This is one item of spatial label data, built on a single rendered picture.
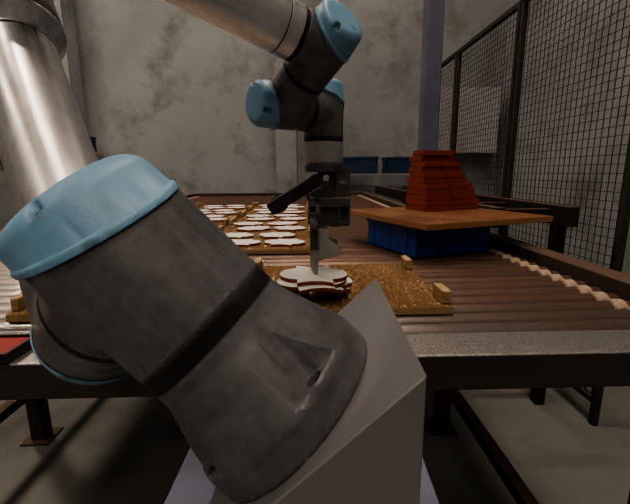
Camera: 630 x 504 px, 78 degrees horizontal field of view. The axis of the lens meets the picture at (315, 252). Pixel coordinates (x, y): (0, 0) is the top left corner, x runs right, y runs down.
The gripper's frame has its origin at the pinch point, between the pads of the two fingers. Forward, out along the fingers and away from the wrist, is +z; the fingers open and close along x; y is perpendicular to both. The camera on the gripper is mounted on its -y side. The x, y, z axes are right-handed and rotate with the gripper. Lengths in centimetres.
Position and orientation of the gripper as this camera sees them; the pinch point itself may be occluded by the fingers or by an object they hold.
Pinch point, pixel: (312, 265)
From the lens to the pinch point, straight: 79.8
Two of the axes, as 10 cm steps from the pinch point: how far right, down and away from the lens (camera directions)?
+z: 0.0, 9.8, 2.1
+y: 10.0, 0.0, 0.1
